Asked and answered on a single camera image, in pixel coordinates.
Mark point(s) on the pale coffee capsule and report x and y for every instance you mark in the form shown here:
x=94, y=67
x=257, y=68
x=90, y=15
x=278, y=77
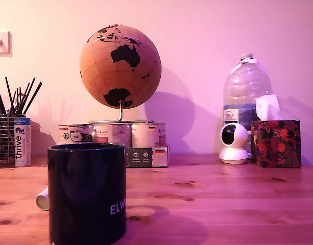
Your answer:
x=42, y=199

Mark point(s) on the silver food can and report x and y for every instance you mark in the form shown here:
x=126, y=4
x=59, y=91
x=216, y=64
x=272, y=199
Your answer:
x=74, y=135
x=115, y=134
x=146, y=135

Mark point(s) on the dark cardboard can tray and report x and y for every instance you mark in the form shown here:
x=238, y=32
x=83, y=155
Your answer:
x=146, y=157

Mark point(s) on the cork globe on metal stand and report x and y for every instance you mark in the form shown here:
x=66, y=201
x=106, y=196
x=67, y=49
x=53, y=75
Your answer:
x=120, y=69

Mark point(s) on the large clear water bottle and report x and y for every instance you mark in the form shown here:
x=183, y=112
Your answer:
x=245, y=86

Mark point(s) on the dark mug with white lettering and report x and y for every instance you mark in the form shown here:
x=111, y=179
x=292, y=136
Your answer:
x=84, y=189

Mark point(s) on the white tissue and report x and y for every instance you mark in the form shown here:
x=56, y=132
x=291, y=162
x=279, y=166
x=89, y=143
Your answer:
x=268, y=107

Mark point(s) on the dark floral tissue box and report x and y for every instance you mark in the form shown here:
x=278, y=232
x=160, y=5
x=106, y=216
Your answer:
x=276, y=145

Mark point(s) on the white thrive tube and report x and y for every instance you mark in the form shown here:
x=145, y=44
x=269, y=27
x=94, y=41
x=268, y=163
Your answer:
x=22, y=143

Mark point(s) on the small white round camera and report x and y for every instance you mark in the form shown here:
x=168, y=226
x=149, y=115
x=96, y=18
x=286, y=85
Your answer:
x=234, y=150

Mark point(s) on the white wall plate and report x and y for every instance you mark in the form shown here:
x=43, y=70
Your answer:
x=1, y=43

